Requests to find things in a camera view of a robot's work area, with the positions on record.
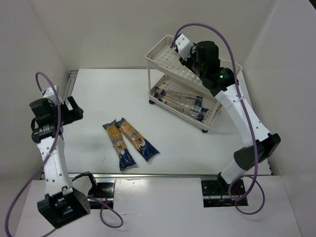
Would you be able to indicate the yellow spaghetti bag left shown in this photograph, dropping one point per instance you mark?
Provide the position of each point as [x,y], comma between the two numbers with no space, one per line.
[125,158]

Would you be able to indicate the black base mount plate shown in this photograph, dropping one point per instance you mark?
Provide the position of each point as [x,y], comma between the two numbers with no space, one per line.
[104,191]
[213,196]

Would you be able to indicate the yellow spaghetti bag right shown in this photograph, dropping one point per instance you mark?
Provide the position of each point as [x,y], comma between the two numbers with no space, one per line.
[139,142]

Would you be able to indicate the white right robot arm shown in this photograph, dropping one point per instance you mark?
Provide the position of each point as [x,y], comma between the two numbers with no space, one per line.
[203,60]

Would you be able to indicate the aluminium table edge rail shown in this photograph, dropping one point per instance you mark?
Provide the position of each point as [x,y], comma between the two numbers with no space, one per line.
[70,84]

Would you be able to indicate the front aluminium rail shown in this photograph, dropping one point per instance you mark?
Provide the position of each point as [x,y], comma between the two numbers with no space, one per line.
[112,176]

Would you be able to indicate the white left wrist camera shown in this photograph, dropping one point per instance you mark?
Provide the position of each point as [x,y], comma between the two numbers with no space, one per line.
[49,94]

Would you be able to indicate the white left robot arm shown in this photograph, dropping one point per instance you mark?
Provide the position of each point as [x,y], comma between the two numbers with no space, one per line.
[65,199]

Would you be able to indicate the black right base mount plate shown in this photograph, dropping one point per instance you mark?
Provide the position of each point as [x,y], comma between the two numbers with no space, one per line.
[213,196]

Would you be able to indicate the cream two-tier shelf cart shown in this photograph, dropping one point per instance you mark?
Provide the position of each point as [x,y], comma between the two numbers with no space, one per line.
[166,72]

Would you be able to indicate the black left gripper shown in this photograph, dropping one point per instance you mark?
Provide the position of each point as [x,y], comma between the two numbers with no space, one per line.
[73,111]

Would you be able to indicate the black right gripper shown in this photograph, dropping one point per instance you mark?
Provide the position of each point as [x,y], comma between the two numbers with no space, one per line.
[187,62]

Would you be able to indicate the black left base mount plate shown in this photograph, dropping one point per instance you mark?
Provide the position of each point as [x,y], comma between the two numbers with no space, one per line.
[104,191]

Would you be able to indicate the yellow spaghetti bag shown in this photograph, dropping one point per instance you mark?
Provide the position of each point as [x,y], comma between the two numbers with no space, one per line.
[125,158]
[139,142]

